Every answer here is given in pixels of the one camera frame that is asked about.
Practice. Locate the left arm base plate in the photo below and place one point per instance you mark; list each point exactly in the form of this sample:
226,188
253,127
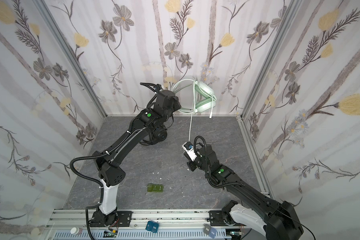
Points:
124,219

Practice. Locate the black blue headphones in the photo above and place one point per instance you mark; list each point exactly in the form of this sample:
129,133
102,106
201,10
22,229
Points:
158,135

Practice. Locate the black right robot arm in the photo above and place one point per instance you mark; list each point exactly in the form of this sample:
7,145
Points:
272,219

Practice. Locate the grey blue tag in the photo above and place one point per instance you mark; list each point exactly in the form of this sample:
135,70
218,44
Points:
210,231

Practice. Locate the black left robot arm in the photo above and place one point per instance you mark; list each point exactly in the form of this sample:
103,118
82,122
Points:
147,128

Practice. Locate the aluminium frame rail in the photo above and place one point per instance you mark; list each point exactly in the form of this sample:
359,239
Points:
167,219

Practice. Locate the white cable duct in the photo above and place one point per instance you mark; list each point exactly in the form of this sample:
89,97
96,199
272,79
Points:
166,234

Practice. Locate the white round cap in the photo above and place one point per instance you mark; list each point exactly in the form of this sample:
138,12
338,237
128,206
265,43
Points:
75,231

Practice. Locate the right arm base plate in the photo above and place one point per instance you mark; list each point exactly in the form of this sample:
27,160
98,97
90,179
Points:
217,218

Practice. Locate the blue square tag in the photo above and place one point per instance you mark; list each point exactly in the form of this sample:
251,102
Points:
152,227

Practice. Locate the small circuit board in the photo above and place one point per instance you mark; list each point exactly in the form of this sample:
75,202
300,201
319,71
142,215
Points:
110,234

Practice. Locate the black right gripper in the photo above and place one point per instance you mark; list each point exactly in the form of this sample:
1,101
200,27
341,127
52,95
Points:
192,164

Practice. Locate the green plastic block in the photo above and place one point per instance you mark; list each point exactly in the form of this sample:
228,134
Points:
155,188

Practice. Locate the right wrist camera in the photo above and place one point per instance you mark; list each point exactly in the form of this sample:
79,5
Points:
189,151

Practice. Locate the mint green headphones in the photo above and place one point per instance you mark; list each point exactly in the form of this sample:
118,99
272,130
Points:
204,98

